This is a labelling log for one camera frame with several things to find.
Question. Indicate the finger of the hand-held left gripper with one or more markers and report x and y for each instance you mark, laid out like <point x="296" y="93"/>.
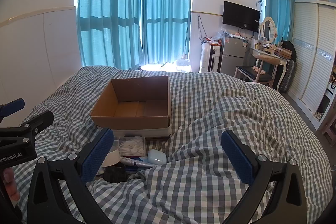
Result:
<point x="14" y="105"/>
<point x="39" y="120"/>

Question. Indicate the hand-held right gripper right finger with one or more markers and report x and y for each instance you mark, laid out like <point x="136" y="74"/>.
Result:
<point x="237" y="158"/>

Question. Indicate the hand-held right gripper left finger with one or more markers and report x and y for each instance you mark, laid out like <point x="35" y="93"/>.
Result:
<point x="95" y="158"/>

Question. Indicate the white hair dryer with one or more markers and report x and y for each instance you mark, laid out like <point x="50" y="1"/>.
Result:
<point x="113" y="154"/>

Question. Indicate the dark round container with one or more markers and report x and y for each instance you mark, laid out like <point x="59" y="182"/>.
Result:
<point x="115" y="173"/>

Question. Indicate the clear plastic packet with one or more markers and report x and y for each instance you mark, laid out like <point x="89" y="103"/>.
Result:
<point x="131" y="146"/>

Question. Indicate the blue plastic packet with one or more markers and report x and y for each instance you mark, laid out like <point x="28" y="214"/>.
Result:
<point x="136" y="169"/>

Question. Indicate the small white bottle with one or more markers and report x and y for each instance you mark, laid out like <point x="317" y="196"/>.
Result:
<point x="156" y="157"/>

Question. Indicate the brown cardboard box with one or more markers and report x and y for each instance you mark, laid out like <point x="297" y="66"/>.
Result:
<point x="131" y="106"/>

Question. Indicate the person's left hand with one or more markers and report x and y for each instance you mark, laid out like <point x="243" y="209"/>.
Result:
<point x="10" y="182"/>

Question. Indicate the grey checked blanket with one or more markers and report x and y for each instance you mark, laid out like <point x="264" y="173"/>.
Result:
<point x="199" y="113"/>

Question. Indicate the white chair dark seat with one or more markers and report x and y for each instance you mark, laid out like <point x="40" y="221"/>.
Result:
<point x="252" y="73"/>

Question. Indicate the dark suitcase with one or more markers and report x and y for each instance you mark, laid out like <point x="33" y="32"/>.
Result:
<point x="286" y="77"/>

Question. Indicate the small wooden stool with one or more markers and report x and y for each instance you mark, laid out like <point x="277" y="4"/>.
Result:
<point x="329" y="132"/>

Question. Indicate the silver small fridge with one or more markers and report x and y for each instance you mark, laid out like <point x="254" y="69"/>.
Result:
<point x="232" y="54"/>

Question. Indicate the white suitcase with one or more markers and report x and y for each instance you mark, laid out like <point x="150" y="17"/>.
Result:
<point x="208" y="58"/>

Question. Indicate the white dressing table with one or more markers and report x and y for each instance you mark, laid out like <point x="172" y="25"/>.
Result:
<point x="265" y="54"/>

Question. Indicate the clear water jug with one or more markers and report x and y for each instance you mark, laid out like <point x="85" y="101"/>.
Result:
<point x="183" y="64"/>

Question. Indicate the wooden box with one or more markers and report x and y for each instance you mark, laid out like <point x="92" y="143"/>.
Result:
<point x="282" y="53"/>

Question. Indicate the black bag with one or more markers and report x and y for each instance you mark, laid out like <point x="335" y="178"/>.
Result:
<point x="288" y="49"/>

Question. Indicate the white slatted wardrobe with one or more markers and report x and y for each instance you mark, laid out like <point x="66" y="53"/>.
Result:
<point x="309" y="56"/>

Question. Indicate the wide teal curtain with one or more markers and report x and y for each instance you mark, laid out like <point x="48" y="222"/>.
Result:
<point x="107" y="11"/>

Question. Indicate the white oval mirror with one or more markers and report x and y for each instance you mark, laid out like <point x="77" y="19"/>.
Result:
<point x="267" y="29"/>

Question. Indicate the teal curtain beside wardrobe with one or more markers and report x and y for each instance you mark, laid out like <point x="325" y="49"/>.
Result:
<point x="279" y="8"/>

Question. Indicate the narrow teal window curtain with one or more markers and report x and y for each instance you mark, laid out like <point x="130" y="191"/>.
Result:
<point x="166" y="11"/>

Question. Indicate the black wall television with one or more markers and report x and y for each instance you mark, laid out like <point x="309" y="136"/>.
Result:
<point x="240" y="15"/>

